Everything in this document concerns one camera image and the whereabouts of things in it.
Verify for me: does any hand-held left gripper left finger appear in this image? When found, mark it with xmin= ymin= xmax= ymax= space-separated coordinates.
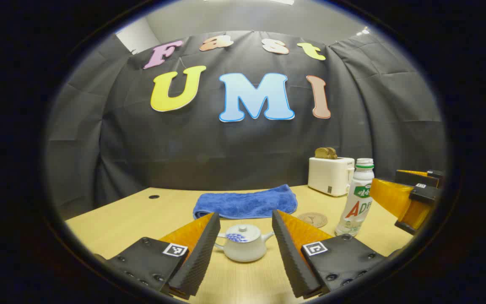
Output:
xmin=105 ymin=212 xmax=221 ymax=300

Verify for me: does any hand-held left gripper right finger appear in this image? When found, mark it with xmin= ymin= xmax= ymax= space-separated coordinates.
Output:
xmin=272 ymin=210 xmax=389 ymax=299

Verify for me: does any white water bottle green label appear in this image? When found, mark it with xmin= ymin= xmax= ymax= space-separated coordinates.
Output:
xmin=335 ymin=158 xmax=375 ymax=237

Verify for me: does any white ceramic teacup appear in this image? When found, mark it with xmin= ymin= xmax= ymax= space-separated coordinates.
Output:
xmin=214 ymin=230 xmax=276 ymax=263

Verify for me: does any round wooden coaster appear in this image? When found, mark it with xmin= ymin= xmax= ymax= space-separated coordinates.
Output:
xmin=297 ymin=212 xmax=329 ymax=229

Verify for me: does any white teacup lid blue print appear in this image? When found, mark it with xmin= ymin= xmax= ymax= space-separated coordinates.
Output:
xmin=225 ymin=224 xmax=261 ymax=244

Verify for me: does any white toaster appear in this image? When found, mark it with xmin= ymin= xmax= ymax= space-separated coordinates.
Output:
xmin=308 ymin=157 xmax=355 ymax=197

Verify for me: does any blue towel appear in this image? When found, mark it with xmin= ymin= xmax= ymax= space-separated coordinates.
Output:
xmin=193 ymin=184 xmax=298 ymax=220

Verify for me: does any black backdrop cloth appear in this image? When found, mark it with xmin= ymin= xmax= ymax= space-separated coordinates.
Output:
xmin=45 ymin=30 xmax=448 ymax=220

